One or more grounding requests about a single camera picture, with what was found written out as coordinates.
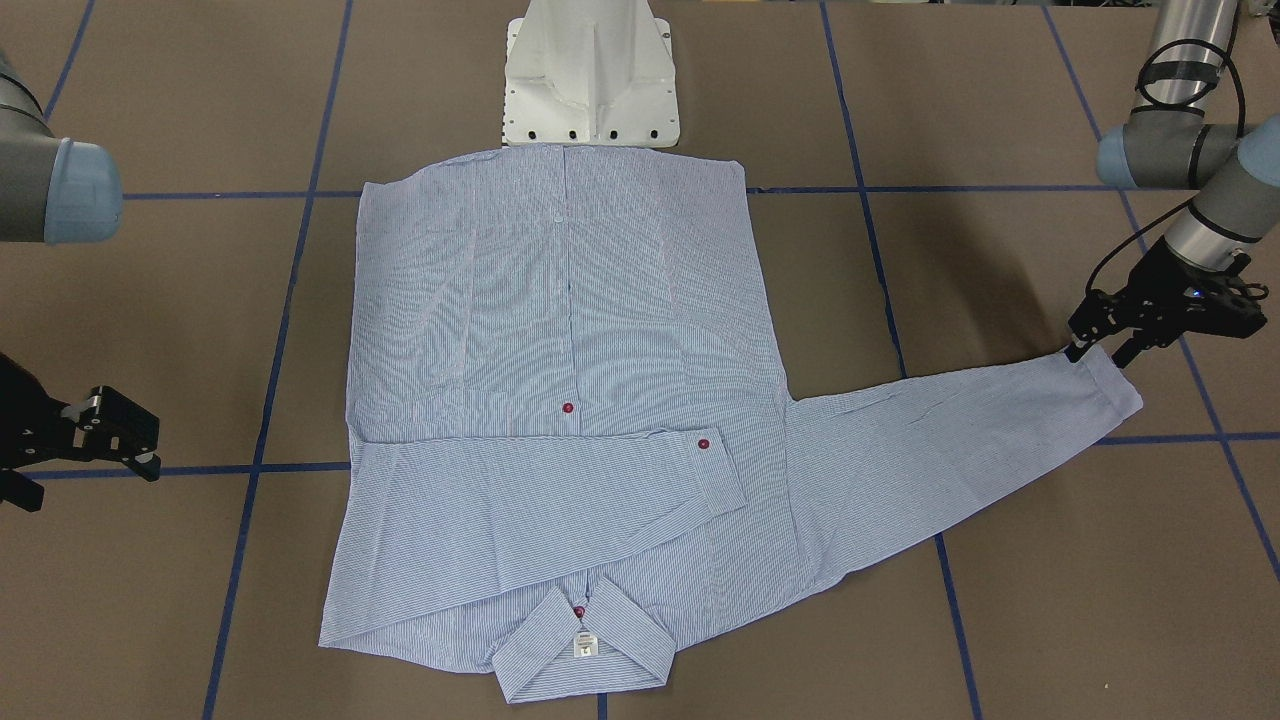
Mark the light blue striped shirt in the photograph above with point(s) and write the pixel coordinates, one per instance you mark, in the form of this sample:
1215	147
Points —
573	452

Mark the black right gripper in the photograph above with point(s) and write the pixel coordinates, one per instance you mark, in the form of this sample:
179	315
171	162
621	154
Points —
28	418

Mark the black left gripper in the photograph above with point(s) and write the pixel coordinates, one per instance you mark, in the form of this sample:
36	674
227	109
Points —
1157	278

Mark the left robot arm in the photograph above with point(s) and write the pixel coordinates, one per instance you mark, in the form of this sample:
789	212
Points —
1187	130

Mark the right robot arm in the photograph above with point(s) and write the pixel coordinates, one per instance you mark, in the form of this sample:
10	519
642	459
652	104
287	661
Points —
55	190

